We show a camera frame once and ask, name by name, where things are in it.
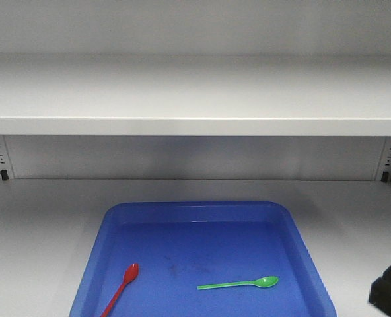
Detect green plastic spoon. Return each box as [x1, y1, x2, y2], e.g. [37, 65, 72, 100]
[196, 276, 279, 290]

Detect red plastic spoon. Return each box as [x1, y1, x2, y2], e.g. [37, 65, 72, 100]
[100, 263, 139, 317]

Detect blue plastic tray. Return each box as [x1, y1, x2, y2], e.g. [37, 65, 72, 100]
[70, 201, 336, 316]

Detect white cabinet with shelves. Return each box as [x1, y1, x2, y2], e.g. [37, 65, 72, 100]
[0, 1, 391, 316]

